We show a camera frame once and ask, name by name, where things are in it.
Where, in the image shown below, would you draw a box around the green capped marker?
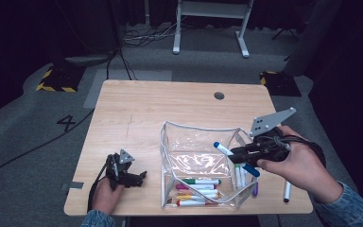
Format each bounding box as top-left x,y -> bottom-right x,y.
181,178 -> 222,186

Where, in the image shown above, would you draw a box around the dark stand with flat base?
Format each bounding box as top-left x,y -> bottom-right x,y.
64,0 -> 124,68

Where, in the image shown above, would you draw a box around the purple capped marker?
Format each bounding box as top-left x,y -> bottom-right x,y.
251,178 -> 260,198

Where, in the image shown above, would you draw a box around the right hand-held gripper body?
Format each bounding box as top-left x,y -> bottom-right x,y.
249,107 -> 298,163

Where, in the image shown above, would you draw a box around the clear plastic bag white trim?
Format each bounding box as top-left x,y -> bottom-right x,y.
160,120 -> 259,210

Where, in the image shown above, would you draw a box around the group of coloured markers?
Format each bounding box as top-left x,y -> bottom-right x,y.
165,164 -> 249,208

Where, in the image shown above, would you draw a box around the dark blue capped marker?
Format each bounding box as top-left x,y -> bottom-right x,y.
213,141 -> 261,178

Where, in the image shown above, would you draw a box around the black capped marker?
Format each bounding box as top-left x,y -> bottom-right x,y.
283,180 -> 292,203

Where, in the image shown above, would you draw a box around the person's left hand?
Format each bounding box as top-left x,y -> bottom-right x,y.
91,177 -> 126,216

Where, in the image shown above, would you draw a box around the bundle of floor cables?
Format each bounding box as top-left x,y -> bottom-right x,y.
122,22 -> 183,49

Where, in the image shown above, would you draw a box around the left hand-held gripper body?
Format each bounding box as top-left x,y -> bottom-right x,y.
105,148 -> 141,190

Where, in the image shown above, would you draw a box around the black tripod legs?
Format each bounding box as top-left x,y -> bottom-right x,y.
270,27 -> 300,42

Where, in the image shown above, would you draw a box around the white metal stand frame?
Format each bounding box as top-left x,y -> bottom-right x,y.
172,0 -> 255,59

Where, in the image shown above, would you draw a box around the dark curtain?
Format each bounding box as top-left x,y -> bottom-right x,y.
0,0 -> 124,146
305,0 -> 363,209

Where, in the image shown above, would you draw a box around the person's right hand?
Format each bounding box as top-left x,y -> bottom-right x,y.
256,125 -> 343,203

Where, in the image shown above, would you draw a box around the right hand-held gripper black cable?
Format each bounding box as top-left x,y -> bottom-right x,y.
273,134 -> 327,168

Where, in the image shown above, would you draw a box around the long black floor cable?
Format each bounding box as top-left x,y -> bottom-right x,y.
0,108 -> 95,184

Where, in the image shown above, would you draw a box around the grey tape strip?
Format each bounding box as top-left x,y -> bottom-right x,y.
60,181 -> 85,191

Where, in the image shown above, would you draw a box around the black yellow striped stand base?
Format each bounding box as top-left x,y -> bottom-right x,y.
35,63 -> 87,94
259,70 -> 303,97

